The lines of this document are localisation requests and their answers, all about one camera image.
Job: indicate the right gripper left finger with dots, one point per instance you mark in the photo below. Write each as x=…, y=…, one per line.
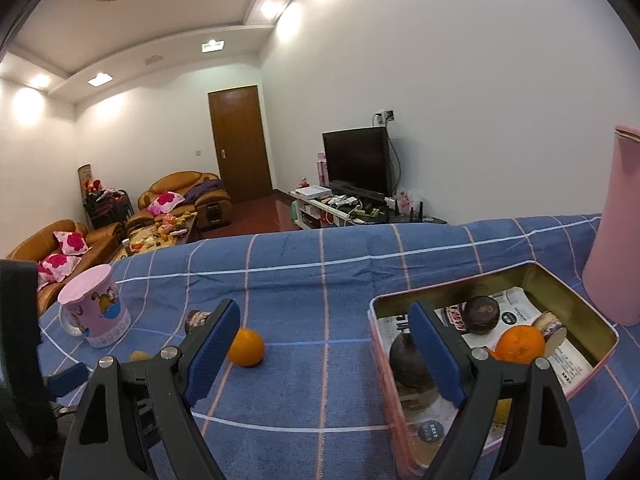
x=127, y=408

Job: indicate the black cluttered rack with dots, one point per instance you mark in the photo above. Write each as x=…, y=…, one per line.
x=105, y=206

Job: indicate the brown leather armchair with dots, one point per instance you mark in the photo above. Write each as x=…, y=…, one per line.
x=203, y=192

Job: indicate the brown leather sofa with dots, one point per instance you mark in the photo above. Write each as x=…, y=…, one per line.
x=62, y=250

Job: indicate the brown wooden door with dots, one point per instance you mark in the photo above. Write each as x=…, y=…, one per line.
x=240, y=143

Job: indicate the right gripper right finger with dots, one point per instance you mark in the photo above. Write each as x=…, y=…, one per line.
x=540, y=440

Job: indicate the orange in tin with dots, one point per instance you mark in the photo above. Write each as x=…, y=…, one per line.
x=520, y=344
x=502, y=411

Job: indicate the pink floral cushion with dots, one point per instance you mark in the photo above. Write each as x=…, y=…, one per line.
x=165, y=203

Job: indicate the printed paper liner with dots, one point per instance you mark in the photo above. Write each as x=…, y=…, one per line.
x=565, y=359

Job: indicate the dark brown mangosteen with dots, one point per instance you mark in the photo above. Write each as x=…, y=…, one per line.
x=481, y=314

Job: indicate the black television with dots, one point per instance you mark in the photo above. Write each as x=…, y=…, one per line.
x=359, y=158

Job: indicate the wooden coffee table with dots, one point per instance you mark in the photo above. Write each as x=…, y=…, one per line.
x=170, y=232

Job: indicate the pink cartoon mug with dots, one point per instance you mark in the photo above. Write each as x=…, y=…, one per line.
x=90, y=308

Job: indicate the purple round fruit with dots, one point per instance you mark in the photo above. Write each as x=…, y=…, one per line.
x=407, y=364

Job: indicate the small yellow-green fruit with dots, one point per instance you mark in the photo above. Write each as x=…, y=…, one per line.
x=138, y=356

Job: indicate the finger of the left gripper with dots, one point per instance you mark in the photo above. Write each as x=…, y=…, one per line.
x=66, y=381

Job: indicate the pink metal tin box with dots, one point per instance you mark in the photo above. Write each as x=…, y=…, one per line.
x=495, y=339

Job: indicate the orange fruit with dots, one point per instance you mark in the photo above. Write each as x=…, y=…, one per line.
x=247, y=349

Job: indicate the white tv stand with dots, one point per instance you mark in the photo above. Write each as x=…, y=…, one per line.
x=310, y=211

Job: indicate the pink thermos bottle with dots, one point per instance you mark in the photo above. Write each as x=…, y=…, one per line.
x=611, y=274

